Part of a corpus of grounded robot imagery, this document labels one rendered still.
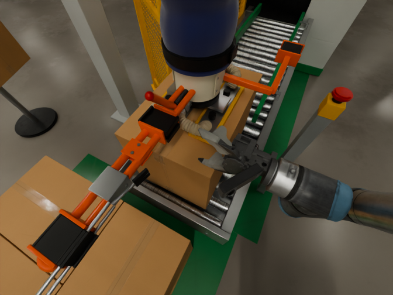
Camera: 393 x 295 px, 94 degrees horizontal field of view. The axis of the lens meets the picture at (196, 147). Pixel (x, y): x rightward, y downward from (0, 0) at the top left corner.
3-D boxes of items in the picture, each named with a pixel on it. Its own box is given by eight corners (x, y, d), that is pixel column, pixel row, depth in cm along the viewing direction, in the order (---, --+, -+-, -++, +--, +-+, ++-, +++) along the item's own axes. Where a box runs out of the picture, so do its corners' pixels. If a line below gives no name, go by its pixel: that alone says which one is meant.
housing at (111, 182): (113, 171, 50) (107, 164, 46) (134, 182, 48) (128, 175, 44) (95, 194, 46) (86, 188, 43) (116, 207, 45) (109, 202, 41)
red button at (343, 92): (328, 91, 74) (334, 83, 71) (347, 97, 72) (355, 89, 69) (326, 102, 71) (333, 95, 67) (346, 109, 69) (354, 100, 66)
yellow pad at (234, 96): (223, 82, 85) (225, 72, 81) (244, 89, 82) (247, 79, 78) (188, 136, 69) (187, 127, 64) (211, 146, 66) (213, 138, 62)
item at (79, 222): (73, 213, 44) (61, 208, 39) (97, 229, 42) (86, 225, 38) (43, 249, 40) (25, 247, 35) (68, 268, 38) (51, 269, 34)
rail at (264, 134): (300, 37, 210) (309, 17, 194) (305, 38, 208) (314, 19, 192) (216, 235, 100) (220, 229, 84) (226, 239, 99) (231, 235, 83)
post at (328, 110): (258, 183, 159) (328, 92, 74) (266, 187, 157) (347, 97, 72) (255, 190, 155) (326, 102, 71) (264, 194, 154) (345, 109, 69)
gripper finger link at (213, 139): (206, 116, 46) (231, 139, 49) (196, 132, 44) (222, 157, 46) (214, 111, 44) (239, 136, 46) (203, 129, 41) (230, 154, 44)
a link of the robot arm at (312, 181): (327, 225, 45) (356, 225, 36) (276, 201, 48) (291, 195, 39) (335, 190, 48) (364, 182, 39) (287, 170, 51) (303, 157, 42)
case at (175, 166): (190, 106, 132) (189, 52, 98) (244, 126, 122) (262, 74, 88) (140, 176, 103) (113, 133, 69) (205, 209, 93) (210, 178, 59)
